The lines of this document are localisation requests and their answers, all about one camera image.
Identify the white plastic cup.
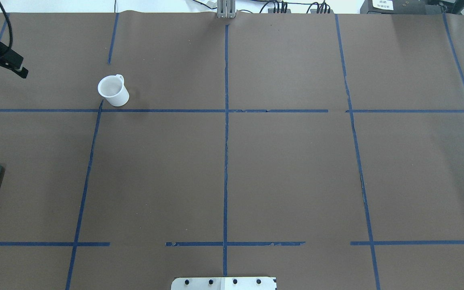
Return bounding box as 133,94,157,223
97,74,130,107

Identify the black box device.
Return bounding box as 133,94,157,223
359,0,446,15

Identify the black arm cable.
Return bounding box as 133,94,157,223
0,0,14,53

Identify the aluminium frame post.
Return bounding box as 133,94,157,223
217,0,237,19

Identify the white pedestal column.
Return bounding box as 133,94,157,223
170,277,278,290

